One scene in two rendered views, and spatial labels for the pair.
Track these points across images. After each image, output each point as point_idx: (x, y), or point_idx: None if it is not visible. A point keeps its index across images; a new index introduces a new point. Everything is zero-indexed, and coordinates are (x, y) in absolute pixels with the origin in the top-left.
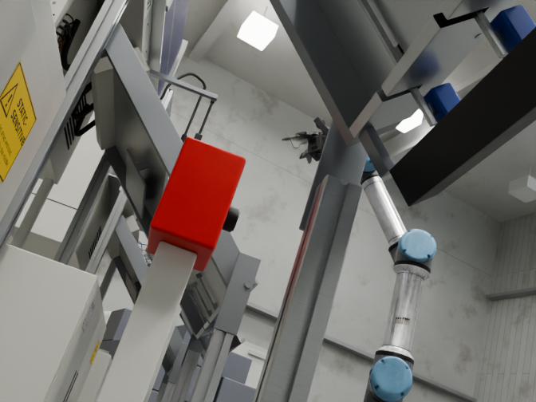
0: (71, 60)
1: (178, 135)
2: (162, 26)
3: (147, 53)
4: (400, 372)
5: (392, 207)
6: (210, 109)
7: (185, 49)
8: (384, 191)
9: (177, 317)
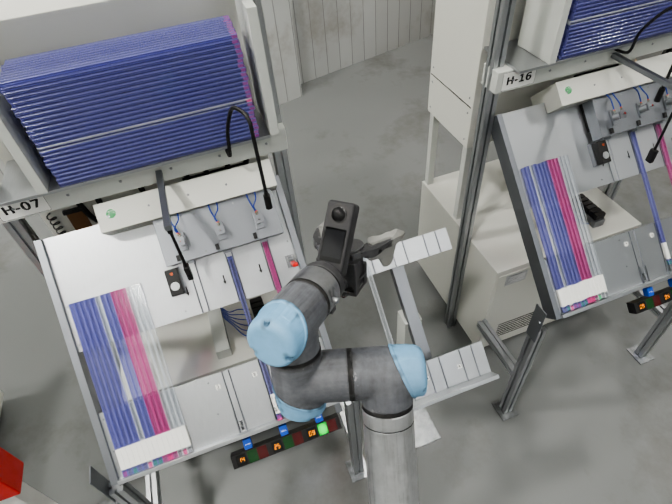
0: (119, 194)
1: (69, 353)
2: (75, 187)
3: (129, 175)
4: None
5: (372, 496)
6: (173, 241)
7: (255, 19)
8: (369, 454)
9: (404, 332)
